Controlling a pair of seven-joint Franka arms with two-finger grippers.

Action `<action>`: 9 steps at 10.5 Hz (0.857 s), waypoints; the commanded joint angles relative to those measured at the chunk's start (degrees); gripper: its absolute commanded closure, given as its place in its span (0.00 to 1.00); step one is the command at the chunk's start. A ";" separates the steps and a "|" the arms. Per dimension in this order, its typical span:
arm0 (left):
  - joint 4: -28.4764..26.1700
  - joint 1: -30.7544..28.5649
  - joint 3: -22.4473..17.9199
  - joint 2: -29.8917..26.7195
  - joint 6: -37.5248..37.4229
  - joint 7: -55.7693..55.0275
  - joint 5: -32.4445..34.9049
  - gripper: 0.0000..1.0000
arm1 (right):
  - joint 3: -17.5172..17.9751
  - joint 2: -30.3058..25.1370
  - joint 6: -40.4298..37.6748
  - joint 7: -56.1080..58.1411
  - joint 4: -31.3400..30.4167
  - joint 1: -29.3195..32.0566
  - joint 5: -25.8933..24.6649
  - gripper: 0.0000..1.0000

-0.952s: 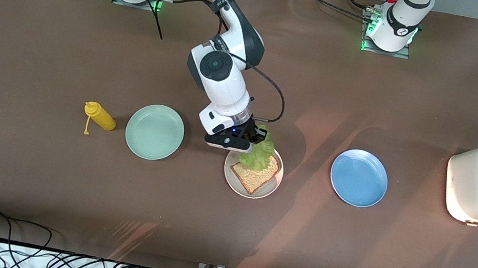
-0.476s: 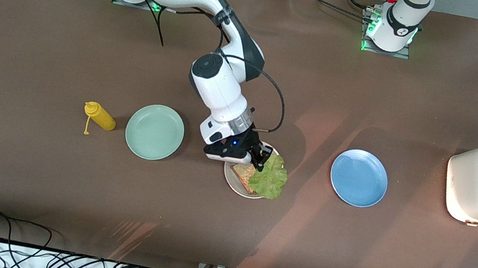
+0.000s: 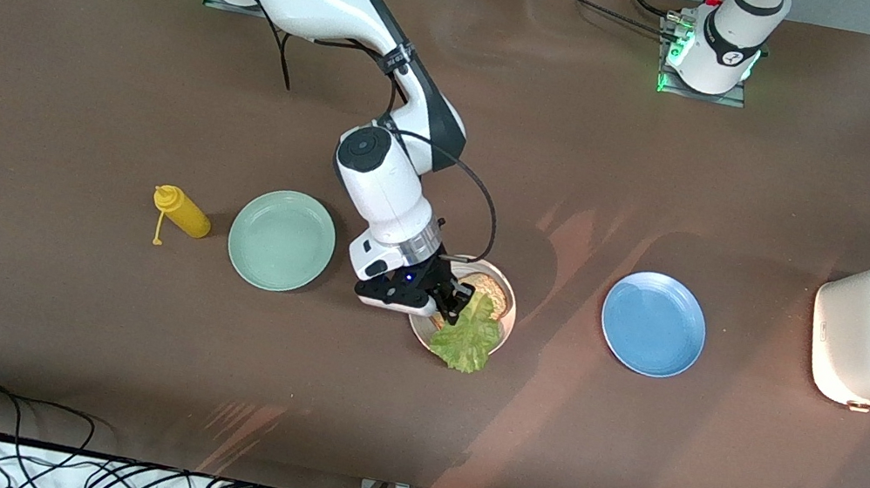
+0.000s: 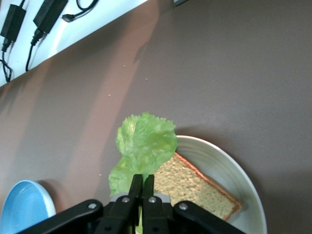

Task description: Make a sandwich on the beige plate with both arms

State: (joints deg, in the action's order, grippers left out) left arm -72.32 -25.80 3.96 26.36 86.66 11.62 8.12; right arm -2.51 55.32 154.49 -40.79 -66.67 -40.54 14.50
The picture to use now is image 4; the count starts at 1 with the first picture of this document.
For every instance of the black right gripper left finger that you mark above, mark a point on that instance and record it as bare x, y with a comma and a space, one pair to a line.
117, 214

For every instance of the black power adapter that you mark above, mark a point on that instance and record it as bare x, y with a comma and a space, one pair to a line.
12, 22
50, 14

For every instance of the brown bread slice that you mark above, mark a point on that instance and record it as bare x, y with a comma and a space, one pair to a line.
190, 187

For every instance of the beige plate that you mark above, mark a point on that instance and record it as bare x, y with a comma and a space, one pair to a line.
219, 161

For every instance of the green lettuce leaf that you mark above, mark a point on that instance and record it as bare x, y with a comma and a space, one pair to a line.
146, 143

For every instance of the blue plate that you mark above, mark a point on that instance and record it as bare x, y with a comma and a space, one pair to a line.
24, 204

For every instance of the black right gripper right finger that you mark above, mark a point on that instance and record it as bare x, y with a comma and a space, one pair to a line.
158, 219

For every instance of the grey metal frame bracket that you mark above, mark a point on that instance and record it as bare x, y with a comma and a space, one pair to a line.
180, 2

